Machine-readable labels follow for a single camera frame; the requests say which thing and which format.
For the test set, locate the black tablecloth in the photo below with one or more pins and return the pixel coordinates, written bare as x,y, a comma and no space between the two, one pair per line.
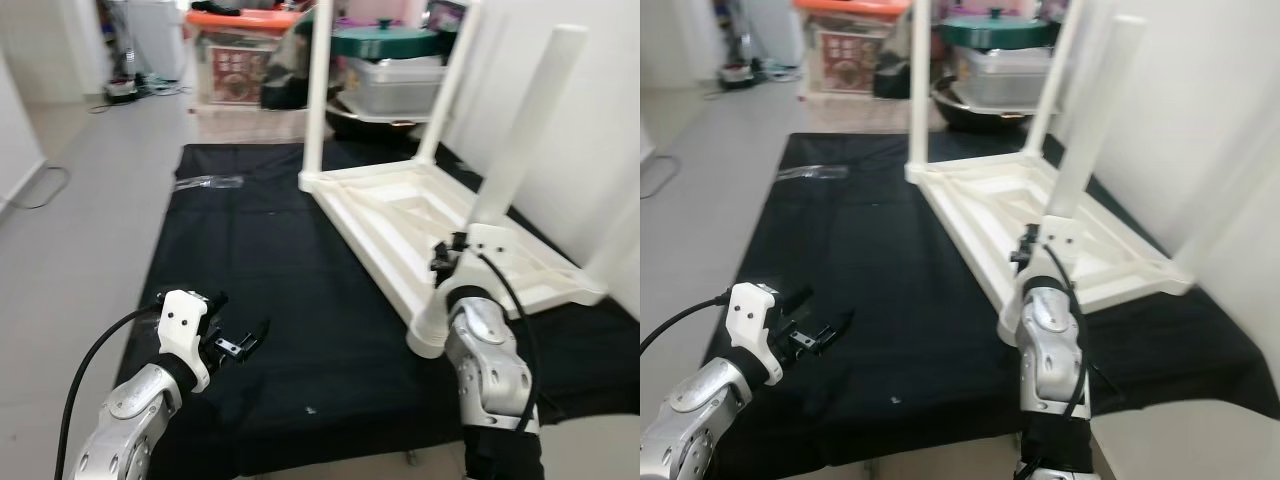
880,280
280,280

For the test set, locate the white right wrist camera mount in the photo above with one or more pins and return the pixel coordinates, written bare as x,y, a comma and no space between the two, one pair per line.
1060,235
497,245

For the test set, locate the green pot lid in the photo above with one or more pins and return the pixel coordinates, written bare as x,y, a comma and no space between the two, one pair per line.
1000,30
385,42

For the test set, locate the orange-lidded clear storage box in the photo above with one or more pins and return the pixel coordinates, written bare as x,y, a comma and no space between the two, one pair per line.
850,5
240,18

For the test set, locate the clear plastic storage box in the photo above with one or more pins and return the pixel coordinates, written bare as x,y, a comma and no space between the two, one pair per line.
390,90
1000,80

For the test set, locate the white appliance cabinet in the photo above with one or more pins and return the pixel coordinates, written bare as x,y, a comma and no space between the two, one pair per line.
150,35
770,25

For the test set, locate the small floor appliance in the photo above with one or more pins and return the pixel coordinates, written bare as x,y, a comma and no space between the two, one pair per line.
735,75
125,90

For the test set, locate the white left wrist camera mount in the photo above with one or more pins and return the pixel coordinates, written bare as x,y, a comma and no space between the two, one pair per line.
182,320
750,310

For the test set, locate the black wok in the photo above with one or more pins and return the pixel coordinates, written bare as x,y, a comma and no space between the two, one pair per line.
985,118
380,125

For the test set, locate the red printed food box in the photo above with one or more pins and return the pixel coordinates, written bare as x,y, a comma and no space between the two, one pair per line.
240,72
850,62

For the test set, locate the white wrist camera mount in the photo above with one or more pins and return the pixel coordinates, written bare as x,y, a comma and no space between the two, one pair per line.
1060,235
750,310
182,320
497,245

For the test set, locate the clear adhesive tape patch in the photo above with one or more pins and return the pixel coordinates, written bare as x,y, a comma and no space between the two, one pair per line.
210,182
815,172

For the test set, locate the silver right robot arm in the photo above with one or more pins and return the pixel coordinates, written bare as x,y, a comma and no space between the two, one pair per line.
1050,340
490,360

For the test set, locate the white plastic children table top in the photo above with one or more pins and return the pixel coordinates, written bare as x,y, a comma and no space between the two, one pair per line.
400,215
1000,200

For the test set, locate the black plastic bag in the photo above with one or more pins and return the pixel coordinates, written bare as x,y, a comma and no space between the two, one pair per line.
895,70
290,80

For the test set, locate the beige covered low bench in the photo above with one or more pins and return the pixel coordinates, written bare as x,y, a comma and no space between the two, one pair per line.
250,122
860,112

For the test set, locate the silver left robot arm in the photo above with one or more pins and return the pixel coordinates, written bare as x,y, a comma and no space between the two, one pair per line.
120,420
700,420

